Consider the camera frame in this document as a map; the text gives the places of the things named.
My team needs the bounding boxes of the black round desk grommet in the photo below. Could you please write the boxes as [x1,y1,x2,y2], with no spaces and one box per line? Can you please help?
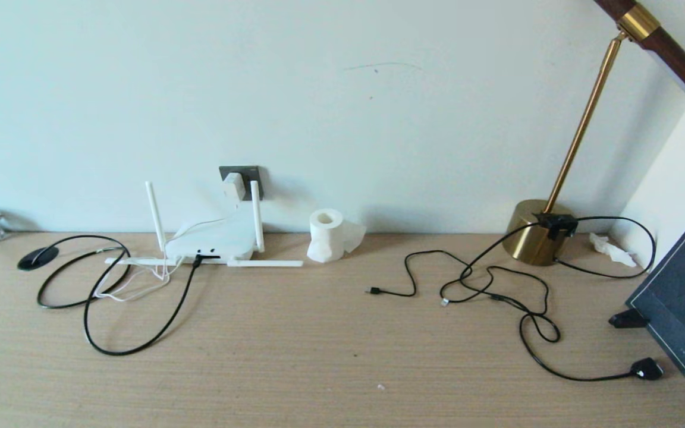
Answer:
[18,246,59,271]

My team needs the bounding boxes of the white power adapter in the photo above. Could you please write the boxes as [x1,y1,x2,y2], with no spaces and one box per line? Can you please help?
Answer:
[224,172,246,202]

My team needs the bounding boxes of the black ethernet cable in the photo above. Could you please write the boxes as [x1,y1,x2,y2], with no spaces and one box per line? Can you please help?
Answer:
[36,235,221,357]

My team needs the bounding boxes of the crumpled white tissue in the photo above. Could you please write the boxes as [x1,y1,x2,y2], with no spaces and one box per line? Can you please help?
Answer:
[589,232,637,267]

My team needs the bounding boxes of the white router with antennas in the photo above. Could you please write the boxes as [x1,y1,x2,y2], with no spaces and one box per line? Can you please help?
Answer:
[105,181,304,268]

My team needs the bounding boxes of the black usb cable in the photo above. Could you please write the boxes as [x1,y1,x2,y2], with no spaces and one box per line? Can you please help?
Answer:
[365,250,551,316]

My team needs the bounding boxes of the thin white adapter cable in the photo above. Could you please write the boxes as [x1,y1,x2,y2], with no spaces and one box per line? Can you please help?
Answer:
[94,202,242,302]

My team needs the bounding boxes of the black lamp power cable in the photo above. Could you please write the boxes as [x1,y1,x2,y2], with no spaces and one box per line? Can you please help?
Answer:
[441,215,665,382]

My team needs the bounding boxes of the brass and wood desk lamp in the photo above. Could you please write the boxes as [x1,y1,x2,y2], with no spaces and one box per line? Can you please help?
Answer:
[502,0,685,266]

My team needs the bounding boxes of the white toilet paper roll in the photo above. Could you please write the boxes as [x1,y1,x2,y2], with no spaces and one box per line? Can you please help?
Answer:
[308,209,367,263]

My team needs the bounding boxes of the black clip on lamp base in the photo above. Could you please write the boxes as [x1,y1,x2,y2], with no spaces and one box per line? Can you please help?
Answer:
[534,212,579,240]

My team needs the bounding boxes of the grey wall socket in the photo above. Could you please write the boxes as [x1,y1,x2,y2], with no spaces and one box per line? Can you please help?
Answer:
[219,166,264,202]

